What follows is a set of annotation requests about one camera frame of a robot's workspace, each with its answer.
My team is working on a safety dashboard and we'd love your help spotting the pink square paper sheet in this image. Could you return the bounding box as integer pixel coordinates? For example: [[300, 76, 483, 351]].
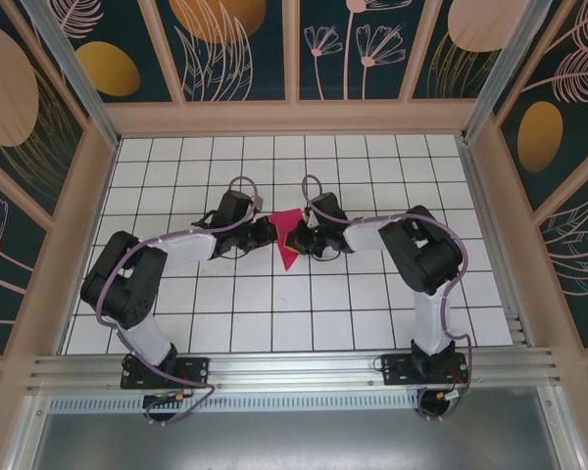
[[269, 209, 308, 272]]

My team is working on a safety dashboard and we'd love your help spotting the grey metal sheet tray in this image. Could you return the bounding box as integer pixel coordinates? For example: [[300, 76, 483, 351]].
[[9, 386, 584, 470]]

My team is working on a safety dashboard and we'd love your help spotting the small connector board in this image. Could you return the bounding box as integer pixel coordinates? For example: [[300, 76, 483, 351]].
[[433, 389, 471, 405], [143, 390, 193, 408]]

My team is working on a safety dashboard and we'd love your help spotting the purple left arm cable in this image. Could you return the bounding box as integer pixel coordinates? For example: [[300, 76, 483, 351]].
[[95, 175, 267, 426]]

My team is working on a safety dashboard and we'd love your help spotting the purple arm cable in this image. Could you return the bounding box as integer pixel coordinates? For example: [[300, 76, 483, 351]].
[[95, 175, 267, 426], [300, 174, 474, 422]]

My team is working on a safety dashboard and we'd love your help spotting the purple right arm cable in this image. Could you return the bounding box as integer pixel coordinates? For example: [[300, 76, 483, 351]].
[[300, 174, 474, 422]]

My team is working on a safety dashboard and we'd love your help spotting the long aluminium mounting rail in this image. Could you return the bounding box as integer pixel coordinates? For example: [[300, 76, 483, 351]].
[[26, 347, 564, 393]]

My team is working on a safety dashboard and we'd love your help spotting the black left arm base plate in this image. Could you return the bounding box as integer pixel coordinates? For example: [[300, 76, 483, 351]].
[[120, 356, 212, 391]]

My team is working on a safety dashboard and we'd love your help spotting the aluminium side rail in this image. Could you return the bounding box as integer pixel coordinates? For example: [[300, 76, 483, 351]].
[[456, 135, 538, 350]]

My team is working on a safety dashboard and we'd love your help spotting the slotted grey cable duct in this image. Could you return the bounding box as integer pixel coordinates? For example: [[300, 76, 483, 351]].
[[48, 394, 422, 413]]

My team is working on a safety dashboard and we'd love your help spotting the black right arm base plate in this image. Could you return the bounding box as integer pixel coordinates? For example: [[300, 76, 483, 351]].
[[380, 352, 471, 387]]

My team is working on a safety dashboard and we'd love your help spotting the aluminium corner post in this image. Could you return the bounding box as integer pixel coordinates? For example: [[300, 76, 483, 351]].
[[462, 0, 556, 144], [22, 0, 122, 149]]

